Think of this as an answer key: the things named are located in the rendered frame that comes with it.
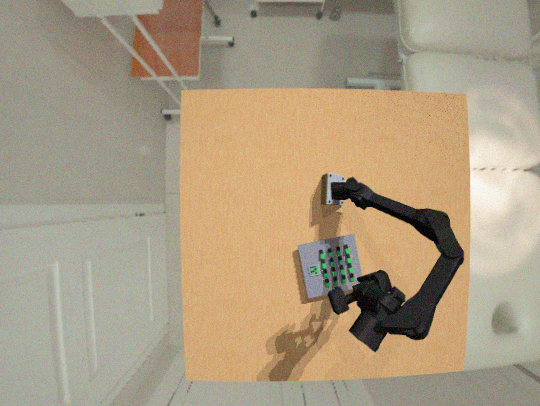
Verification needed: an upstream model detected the grey switch panel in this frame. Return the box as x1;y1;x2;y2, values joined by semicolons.
298;234;362;298

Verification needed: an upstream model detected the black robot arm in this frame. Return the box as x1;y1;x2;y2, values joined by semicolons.
331;177;464;352

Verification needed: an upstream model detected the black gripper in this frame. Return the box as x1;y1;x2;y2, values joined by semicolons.
328;270;392;315

